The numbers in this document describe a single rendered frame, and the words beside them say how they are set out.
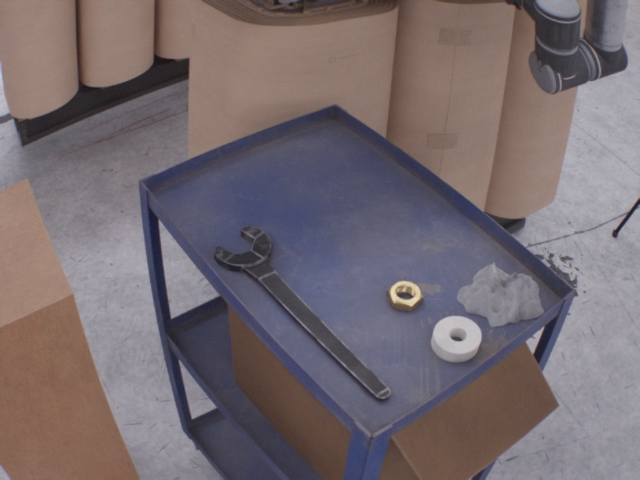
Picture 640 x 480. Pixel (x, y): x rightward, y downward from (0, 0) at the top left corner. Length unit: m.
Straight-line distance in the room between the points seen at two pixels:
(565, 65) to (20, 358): 1.21
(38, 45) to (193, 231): 1.89
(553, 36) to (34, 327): 1.12
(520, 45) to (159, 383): 1.46
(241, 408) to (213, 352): 0.15
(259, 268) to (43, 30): 2.02
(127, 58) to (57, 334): 2.16
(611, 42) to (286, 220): 0.84
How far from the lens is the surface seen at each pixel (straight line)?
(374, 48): 1.53
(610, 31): 1.51
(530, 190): 2.34
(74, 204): 2.77
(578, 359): 2.30
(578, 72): 1.52
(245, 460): 1.76
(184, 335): 1.51
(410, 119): 1.82
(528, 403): 1.12
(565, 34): 1.41
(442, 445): 1.02
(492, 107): 1.94
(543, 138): 2.24
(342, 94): 1.54
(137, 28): 3.07
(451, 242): 1.18
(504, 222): 2.61
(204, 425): 1.82
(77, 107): 3.31
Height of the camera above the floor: 1.63
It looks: 42 degrees down
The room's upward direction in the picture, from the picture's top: 5 degrees clockwise
